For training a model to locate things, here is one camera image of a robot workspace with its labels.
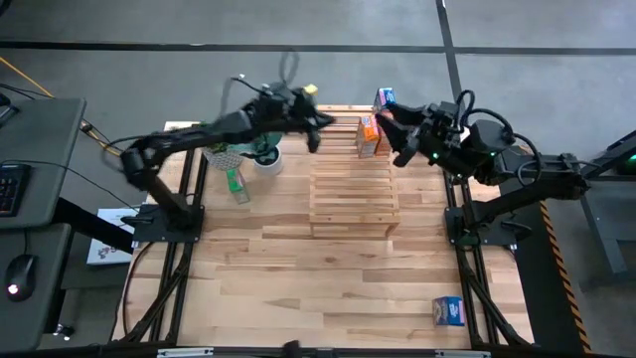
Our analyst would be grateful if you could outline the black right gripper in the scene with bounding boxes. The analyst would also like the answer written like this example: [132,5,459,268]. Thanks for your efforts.
[376,101,468,173]

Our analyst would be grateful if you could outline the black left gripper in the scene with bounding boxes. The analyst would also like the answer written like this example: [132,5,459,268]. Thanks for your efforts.
[270,85,337,153]

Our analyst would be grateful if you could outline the orange cereal box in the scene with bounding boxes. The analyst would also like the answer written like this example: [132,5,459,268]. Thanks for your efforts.
[375,126,395,157]
[355,114,382,159]

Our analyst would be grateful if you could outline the blue cereal box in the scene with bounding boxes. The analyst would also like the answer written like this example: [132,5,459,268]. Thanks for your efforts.
[372,87,398,113]
[431,295,466,328]

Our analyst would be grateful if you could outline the green cereal box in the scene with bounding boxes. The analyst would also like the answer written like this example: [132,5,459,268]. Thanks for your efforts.
[226,167,251,206]

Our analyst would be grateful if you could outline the wooden slatted shelf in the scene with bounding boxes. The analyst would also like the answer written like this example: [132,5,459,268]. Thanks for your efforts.
[308,103,401,239]

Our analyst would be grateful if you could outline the white plant pot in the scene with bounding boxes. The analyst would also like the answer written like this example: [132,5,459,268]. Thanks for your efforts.
[252,144,283,177]

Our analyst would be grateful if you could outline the black floor mat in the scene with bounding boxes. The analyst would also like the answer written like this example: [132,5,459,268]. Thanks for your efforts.
[489,143,590,354]

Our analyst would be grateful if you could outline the yellow black hazard tape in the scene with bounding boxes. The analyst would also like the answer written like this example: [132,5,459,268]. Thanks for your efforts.
[539,198,592,353]

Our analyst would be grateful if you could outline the dark grey neighbouring table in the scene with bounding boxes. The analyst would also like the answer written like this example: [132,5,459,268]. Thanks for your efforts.
[578,129,636,292]

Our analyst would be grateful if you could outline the white booklet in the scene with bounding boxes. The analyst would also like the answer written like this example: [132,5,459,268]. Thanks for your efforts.
[86,207,138,266]

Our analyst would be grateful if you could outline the black desk leg bar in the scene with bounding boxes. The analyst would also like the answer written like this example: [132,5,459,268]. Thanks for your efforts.
[53,197,136,255]

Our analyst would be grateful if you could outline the grey desk top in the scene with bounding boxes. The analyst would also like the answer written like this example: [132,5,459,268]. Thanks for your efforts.
[0,97,86,230]
[0,223,74,352]

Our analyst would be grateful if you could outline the black keyboard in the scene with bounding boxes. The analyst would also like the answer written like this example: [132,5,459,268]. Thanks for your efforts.
[0,162,32,218]

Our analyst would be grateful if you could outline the desk caster wheel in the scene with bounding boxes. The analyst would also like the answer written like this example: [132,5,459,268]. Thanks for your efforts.
[53,322,77,342]

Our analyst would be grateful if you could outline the black computer mouse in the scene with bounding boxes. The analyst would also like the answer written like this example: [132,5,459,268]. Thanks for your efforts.
[3,254,39,302]

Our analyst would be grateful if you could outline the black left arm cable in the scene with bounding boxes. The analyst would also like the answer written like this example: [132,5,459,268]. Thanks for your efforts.
[230,74,279,98]

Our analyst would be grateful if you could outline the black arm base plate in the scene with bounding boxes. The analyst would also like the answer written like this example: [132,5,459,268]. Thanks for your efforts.
[444,204,519,248]
[131,204,206,244]

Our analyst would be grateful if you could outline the black aluminium side frame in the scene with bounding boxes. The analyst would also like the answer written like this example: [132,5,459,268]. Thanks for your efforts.
[439,168,533,349]
[117,143,210,345]

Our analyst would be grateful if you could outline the silver metal bracket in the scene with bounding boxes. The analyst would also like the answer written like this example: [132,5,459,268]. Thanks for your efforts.
[156,347,215,358]
[434,350,491,358]

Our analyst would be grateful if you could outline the black keyboard cable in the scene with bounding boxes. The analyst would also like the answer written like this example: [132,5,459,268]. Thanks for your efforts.
[0,158,140,213]

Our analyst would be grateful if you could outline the yellow cable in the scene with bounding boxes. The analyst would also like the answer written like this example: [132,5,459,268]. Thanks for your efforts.
[0,56,125,156]

